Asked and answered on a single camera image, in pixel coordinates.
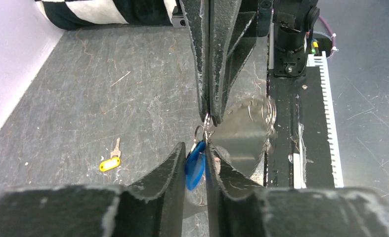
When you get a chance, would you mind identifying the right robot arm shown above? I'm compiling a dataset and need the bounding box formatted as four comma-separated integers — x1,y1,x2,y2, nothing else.
173,0,320,125

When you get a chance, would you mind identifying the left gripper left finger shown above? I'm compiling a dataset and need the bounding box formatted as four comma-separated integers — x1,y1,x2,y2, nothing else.
0,142,186,237

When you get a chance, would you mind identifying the black white checkered blanket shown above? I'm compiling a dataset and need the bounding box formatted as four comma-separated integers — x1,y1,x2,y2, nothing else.
35,0,185,30

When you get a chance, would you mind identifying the blue capped key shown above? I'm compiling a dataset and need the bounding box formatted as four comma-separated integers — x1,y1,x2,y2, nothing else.
184,141,206,191

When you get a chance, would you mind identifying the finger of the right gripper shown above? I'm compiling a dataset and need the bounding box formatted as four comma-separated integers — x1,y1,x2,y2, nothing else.
211,0,259,126
180,0,210,121

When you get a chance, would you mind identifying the metal keyring plate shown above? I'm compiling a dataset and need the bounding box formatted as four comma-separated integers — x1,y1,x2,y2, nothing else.
193,96,277,178

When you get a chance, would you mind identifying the red wired circuit board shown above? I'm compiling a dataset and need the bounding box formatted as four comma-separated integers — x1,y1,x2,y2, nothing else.
306,31,321,56

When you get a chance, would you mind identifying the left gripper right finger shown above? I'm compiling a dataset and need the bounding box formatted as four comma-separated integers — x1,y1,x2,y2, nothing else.
205,145,389,237

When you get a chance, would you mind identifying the yellow capped key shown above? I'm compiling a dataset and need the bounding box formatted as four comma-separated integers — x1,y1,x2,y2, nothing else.
99,138,122,172

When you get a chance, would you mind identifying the white slotted cable duct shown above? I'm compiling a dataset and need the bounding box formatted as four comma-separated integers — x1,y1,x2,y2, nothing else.
307,51,344,188

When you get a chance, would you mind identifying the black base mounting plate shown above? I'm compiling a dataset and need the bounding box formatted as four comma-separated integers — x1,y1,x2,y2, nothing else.
264,67,335,188

